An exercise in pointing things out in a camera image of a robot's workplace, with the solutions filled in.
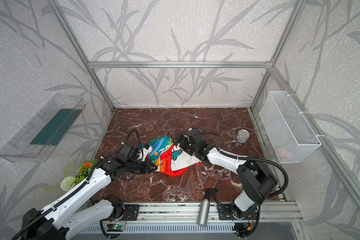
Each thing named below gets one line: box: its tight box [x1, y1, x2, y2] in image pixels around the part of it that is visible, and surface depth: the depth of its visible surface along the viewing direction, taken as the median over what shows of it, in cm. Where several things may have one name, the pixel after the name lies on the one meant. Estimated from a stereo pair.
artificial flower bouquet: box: [60, 159, 98, 192], surface depth 68 cm
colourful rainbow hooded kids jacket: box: [147, 135, 201, 177], surface depth 86 cm
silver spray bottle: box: [196, 188, 219, 227], surface depth 74 cm
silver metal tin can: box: [236, 129, 250, 144], surface depth 100 cm
